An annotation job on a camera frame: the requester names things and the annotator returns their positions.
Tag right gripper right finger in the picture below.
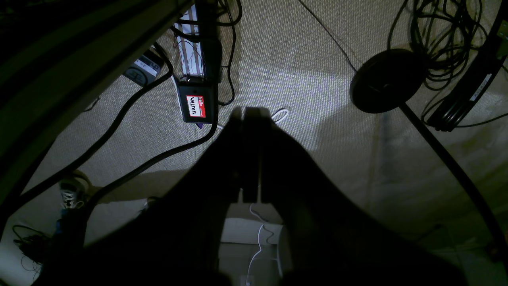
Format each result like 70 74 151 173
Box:
244 107 468 286

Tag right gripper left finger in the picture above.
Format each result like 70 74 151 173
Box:
36 107 241 286

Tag black box with name sticker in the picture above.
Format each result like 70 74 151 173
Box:
177 81 218 124

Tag round black stand base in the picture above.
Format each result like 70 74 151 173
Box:
349 48 427 114

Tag thick black floor cable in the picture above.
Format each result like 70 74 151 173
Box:
0 42 223 223

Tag white thin cable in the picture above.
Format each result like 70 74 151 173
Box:
245 203 278 286

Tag coiled black cables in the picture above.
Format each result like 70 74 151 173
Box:
387 0 508 129

